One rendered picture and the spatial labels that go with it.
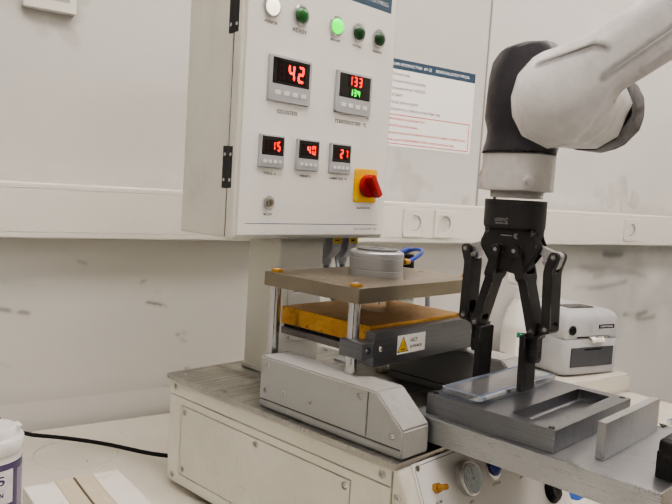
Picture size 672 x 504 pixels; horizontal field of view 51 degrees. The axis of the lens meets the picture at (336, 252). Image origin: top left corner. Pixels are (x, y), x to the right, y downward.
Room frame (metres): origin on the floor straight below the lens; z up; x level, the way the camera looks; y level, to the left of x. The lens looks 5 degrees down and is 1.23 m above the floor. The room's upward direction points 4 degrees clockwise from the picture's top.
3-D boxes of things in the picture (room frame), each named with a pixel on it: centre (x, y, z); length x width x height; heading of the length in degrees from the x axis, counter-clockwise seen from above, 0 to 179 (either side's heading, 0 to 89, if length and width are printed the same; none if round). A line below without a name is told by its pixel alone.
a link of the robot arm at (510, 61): (0.85, -0.25, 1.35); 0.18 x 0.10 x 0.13; 49
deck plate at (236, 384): (1.05, -0.04, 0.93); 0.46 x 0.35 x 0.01; 46
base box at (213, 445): (1.03, -0.08, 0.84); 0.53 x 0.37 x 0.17; 46
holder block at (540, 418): (0.84, -0.25, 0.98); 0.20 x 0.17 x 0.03; 136
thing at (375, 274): (1.06, -0.05, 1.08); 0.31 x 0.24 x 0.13; 136
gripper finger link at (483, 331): (0.90, -0.20, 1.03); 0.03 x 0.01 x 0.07; 136
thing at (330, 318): (1.03, -0.07, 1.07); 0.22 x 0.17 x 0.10; 136
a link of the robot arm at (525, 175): (0.90, -0.22, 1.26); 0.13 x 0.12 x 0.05; 136
